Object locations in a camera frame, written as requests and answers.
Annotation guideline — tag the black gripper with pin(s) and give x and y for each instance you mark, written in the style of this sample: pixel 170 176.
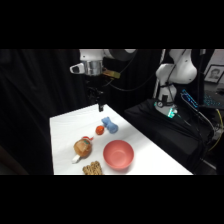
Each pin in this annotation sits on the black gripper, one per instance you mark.
pixel 93 85

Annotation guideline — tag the red ball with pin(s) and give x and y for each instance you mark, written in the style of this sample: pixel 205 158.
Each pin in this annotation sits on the red ball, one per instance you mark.
pixel 99 130

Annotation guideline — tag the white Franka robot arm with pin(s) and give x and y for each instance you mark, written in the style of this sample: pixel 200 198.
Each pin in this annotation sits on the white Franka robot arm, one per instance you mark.
pixel 176 70

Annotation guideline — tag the pink bowl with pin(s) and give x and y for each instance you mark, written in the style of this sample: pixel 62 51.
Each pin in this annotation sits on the pink bowl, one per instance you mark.
pixel 118 154

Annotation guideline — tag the brown plush toy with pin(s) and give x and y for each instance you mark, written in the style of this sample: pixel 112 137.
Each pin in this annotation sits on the brown plush toy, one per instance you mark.
pixel 82 149

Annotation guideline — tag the black curtain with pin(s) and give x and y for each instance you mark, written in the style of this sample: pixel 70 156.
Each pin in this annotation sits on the black curtain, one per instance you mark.
pixel 36 100

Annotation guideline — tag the brown pretzel-pattern toy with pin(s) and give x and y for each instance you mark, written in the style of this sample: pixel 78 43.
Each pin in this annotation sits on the brown pretzel-pattern toy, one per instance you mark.
pixel 92 168

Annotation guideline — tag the black cloth-covered stand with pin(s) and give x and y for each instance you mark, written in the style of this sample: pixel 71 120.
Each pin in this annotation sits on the black cloth-covered stand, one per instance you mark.
pixel 166 130

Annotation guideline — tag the blue-lit device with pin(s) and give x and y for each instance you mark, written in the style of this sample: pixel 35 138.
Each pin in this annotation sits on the blue-lit device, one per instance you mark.
pixel 190 98

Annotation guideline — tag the teal-lit keyboard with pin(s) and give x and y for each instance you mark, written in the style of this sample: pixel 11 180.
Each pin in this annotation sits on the teal-lit keyboard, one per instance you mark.
pixel 213 101

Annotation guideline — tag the framed portrait picture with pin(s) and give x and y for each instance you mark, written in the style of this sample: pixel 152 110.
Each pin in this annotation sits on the framed portrait picture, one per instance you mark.
pixel 214 73

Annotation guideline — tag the tan wrist camera mount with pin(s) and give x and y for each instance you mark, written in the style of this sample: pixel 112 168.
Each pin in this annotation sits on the tan wrist camera mount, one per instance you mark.
pixel 112 73

